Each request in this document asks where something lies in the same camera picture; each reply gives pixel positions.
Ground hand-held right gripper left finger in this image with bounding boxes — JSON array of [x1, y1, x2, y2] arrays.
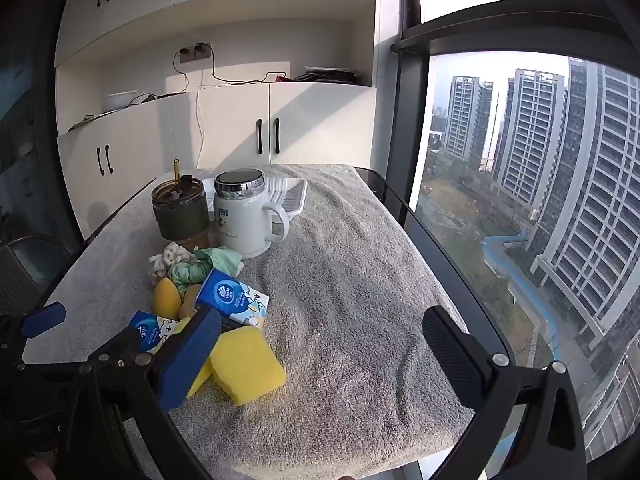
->
[[62, 305, 222, 480]]

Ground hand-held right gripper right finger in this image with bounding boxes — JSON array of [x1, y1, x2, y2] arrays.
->
[[422, 305, 587, 480]]

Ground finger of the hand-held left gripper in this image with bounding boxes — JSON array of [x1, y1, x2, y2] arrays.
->
[[0, 302, 67, 361], [20, 329, 143, 378]]

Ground yellow rectangular sponge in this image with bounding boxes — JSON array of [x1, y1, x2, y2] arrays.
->
[[186, 355, 217, 398], [210, 330, 287, 407]]

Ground blue tissue packet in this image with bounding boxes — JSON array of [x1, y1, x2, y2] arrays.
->
[[129, 310, 176, 353], [195, 268, 271, 328]]

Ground yellow teardrop makeup sponge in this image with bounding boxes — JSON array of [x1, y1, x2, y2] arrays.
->
[[151, 280, 187, 321]]

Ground green floral cloth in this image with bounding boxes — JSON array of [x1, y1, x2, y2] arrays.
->
[[168, 247, 246, 301]]

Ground white knitted cloth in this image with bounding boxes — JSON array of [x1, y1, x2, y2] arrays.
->
[[148, 241, 198, 286]]

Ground white plastic tray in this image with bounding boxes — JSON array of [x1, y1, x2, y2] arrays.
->
[[265, 176, 308, 218]]

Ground wicker chair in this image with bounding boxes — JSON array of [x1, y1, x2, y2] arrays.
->
[[0, 232, 76, 316]]

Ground grey terry towel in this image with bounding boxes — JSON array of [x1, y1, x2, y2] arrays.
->
[[22, 162, 476, 480]]

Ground green glass tumbler with straw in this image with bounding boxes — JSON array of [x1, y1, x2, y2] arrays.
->
[[151, 158, 211, 251]]

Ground white lidded mug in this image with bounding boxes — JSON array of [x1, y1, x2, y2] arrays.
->
[[213, 169, 291, 259]]

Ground dark chair backrest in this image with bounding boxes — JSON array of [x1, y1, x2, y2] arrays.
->
[[355, 166, 406, 231]]

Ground thin grey object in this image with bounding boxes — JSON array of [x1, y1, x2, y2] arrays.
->
[[67, 115, 108, 133]]

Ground white bowl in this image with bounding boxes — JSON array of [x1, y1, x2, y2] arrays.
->
[[102, 91, 138, 111]]

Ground high-rise buildings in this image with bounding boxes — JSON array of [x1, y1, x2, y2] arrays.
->
[[430, 57, 640, 461]]

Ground dark stack of papers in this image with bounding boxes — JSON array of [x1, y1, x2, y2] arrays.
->
[[292, 65, 361, 86]]

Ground white cable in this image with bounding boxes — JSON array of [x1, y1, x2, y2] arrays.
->
[[196, 85, 207, 168]]

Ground black window frame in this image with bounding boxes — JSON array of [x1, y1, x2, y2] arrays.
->
[[385, 0, 621, 221]]

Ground white wall cabinet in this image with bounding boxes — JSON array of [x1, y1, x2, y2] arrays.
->
[[52, 0, 401, 241]]

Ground black power cable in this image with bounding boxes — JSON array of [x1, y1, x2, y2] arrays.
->
[[125, 49, 191, 108], [200, 42, 288, 85]]

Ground wall power socket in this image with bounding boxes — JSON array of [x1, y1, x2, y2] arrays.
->
[[179, 42, 212, 65]]

